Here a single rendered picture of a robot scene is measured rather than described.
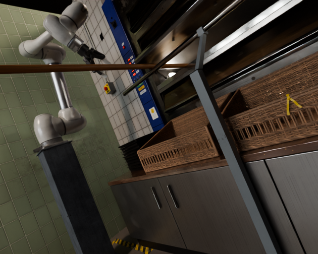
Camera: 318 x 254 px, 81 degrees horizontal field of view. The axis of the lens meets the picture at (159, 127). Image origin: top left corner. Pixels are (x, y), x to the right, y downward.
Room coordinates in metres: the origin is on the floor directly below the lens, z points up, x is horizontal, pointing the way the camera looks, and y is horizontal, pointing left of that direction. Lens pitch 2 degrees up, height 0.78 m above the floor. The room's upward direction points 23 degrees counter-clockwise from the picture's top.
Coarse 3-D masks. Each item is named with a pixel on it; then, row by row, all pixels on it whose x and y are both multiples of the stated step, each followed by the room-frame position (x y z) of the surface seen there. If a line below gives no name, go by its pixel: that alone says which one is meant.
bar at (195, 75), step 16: (240, 0) 0.73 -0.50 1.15; (224, 16) 0.80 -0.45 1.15; (176, 48) 0.98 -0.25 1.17; (160, 64) 1.07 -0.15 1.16; (144, 80) 1.21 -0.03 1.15; (192, 80) 0.72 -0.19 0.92; (208, 96) 0.69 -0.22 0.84; (208, 112) 0.71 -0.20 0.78; (224, 128) 0.70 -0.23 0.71; (224, 144) 0.71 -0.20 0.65; (240, 160) 0.71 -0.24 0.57; (240, 176) 0.70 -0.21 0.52; (240, 192) 0.72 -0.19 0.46; (256, 208) 0.69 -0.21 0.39; (256, 224) 0.71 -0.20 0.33; (272, 240) 0.70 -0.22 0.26
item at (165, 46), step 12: (204, 0) 1.03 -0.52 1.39; (216, 0) 1.06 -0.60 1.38; (228, 0) 1.09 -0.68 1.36; (192, 12) 1.10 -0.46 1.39; (204, 12) 1.13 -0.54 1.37; (216, 12) 1.17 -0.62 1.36; (180, 24) 1.18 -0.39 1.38; (192, 24) 1.22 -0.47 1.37; (168, 36) 1.27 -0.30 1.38; (180, 36) 1.31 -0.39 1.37; (156, 48) 1.37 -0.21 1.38; (168, 48) 1.42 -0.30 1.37; (144, 60) 1.49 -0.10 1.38; (156, 60) 1.55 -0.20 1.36
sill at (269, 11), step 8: (280, 0) 0.94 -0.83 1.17; (288, 0) 0.92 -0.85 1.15; (272, 8) 0.97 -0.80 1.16; (256, 16) 1.02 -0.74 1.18; (264, 16) 1.00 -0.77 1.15; (248, 24) 1.05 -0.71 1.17; (240, 32) 1.09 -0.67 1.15; (224, 40) 1.16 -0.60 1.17; (232, 40) 1.13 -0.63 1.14; (216, 48) 1.21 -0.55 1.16; (192, 64) 1.35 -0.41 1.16; (184, 72) 1.41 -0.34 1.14; (168, 80) 1.52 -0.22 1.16; (160, 88) 1.60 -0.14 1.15
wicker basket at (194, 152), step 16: (224, 96) 1.22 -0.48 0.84; (192, 112) 1.41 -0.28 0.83; (176, 128) 1.53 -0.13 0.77; (192, 128) 1.42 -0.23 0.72; (208, 128) 0.88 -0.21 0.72; (144, 144) 1.29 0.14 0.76; (160, 144) 1.07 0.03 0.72; (176, 144) 1.00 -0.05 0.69; (192, 144) 0.94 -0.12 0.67; (208, 144) 0.88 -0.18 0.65; (144, 160) 1.25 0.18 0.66; (160, 160) 1.35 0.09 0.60; (176, 160) 1.03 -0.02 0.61; (192, 160) 0.96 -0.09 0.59
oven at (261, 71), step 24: (168, 0) 1.33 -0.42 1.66; (264, 0) 1.23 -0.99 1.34; (144, 24) 1.52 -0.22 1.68; (216, 24) 1.29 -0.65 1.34; (240, 24) 1.46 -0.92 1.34; (264, 24) 1.01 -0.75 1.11; (192, 48) 1.55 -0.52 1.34; (312, 48) 0.91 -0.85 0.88; (144, 72) 1.67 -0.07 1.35; (264, 72) 1.07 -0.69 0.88; (216, 96) 1.30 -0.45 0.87; (168, 120) 1.64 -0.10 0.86
